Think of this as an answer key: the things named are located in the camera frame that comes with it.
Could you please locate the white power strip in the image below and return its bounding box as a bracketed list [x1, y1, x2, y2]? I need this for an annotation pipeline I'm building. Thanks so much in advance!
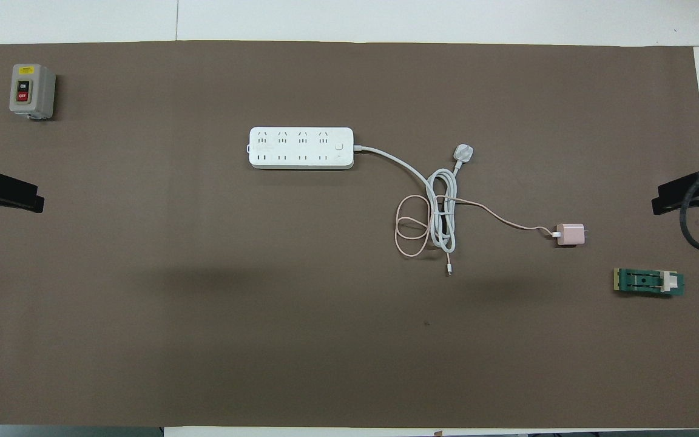
[248, 126, 355, 170]

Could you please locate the brown table mat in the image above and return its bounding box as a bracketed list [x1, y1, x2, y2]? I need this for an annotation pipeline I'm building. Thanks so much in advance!
[0, 40, 699, 429]

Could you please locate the white power cord with plug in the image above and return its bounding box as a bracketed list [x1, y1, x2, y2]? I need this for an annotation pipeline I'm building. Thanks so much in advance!
[353, 143, 476, 253]

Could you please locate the pink charging cable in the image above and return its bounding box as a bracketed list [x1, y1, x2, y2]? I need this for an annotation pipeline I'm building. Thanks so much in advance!
[394, 194, 560, 277]

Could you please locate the grey on-off switch box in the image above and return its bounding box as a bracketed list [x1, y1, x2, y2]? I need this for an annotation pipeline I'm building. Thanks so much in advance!
[9, 64, 57, 120]

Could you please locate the pink charger adapter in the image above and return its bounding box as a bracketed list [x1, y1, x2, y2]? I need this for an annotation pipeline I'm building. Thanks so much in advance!
[555, 223, 588, 246]

